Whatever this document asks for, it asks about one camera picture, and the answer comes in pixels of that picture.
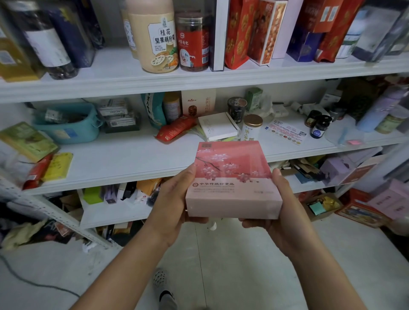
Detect person's left forearm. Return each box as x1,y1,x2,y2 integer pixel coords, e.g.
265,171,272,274
70,230,173,310

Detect yellow bottle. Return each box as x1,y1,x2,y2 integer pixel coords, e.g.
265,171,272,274
162,91,182,123

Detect black box white edge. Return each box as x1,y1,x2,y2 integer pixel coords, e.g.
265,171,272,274
207,0,231,72

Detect red snack packet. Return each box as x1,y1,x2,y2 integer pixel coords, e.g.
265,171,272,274
22,153,54,190

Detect small green pack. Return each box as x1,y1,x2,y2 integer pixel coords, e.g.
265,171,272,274
246,87,264,111

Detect yellow box white label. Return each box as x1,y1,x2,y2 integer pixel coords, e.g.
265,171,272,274
0,26,40,83

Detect lavender bottle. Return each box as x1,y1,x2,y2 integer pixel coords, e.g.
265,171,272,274
356,86,407,134

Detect green snack packet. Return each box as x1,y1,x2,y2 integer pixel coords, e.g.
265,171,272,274
0,121,59,163

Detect colourful flat box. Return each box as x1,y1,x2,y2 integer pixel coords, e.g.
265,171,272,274
335,188,391,229

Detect red box white edge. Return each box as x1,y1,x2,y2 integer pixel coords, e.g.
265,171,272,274
247,0,289,66

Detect person's white shoe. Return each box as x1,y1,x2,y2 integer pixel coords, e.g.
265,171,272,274
152,268,176,310

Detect pink blossom box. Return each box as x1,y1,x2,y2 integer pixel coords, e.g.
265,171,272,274
185,141,284,221

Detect dark blue moon box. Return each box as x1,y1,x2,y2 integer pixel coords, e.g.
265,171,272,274
41,0,97,69

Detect person's right forearm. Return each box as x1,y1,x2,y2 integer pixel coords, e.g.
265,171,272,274
284,233,368,310

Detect red pouch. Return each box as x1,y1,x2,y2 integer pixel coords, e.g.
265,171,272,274
155,115,199,144

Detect dark glass jar silver lid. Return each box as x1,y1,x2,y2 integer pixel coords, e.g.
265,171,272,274
5,0,79,80

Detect teal plastic basket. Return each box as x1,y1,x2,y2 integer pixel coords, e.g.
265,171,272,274
32,102,103,145

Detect brown carton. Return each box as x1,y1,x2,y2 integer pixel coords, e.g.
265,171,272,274
300,192,345,222

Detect yellow tag packet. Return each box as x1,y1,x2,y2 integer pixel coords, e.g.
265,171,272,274
41,152,74,182

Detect pink carton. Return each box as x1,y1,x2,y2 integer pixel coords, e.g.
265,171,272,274
367,179,409,222

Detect person's right hand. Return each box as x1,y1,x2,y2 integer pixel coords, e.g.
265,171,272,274
242,167,314,256

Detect small black grey boxes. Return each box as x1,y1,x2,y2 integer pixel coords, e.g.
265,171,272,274
96,99,142,134

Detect teal pouch bag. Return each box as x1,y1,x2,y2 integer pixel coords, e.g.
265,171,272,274
141,92,168,129

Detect person's left hand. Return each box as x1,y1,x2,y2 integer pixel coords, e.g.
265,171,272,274
146,163,208,247

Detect dark jar with lid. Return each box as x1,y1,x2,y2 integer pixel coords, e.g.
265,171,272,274
227,97,249,123

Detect white flat box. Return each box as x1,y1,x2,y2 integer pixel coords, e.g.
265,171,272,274
197,112,240,142

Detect white box brown print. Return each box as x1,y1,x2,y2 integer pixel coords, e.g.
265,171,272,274
181,88,217,118

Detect red canister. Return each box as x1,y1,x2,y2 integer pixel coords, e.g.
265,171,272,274
174,9,212,72

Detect white metal shelving unit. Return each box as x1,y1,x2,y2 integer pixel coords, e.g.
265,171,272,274
0,45,409,250

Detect beige cylinder canister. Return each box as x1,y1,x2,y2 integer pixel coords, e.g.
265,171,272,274
124,0,180,74

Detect small dark bottle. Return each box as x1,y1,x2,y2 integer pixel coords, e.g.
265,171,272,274
310,115,333,140
305,110,323,128

